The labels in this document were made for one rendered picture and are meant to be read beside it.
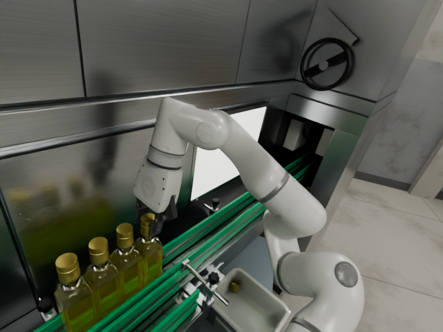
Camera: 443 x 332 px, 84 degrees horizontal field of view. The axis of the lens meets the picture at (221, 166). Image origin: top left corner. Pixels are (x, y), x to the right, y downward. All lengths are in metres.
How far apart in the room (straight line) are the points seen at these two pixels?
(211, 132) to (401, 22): 0.93
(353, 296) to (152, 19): 0.66
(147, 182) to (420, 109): 3.56
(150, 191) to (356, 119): 0.96
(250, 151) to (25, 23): 0.44
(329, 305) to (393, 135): 3.43
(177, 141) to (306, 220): 0.29
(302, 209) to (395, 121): 3.33
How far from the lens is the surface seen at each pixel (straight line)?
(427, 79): 3.75
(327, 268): 0.50
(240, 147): 0.55
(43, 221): 0.63
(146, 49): 0.63
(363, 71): 1.22
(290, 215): 0.50
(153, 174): 0.53
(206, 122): 0.44
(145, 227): 0.60
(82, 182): 0.61
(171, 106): 0.48
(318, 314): 0.50
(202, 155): 0.84
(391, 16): 1.22
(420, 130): 3.93
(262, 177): 0.47
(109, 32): 0.58
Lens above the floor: 1.57
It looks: 30 degrees down
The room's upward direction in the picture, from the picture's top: 11 degrees clockwise
